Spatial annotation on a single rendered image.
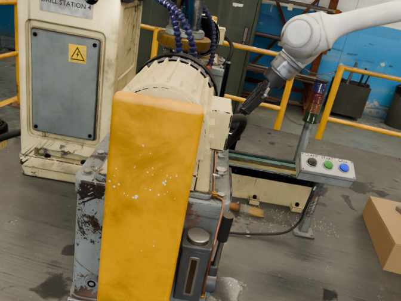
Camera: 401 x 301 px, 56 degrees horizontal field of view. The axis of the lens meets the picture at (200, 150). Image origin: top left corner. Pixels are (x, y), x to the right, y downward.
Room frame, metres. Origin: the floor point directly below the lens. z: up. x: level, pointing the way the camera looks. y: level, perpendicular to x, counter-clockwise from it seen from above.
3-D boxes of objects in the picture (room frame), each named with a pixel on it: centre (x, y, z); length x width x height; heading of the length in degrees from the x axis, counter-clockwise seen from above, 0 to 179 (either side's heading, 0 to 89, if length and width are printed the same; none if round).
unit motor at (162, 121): (0.65, 0.04, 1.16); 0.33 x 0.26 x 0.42; 1
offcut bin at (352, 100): (5.68, -2.04, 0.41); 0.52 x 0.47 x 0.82; 83
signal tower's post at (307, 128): (1.60, -0.45, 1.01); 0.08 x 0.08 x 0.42; 1
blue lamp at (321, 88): (1.60, -0.45, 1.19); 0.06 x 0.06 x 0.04
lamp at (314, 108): (1.60, -0.45, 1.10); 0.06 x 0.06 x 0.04
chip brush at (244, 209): (1.15, -0.16, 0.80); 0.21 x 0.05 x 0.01; 83
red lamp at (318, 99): (1.60, -0.45, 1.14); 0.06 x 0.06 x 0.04
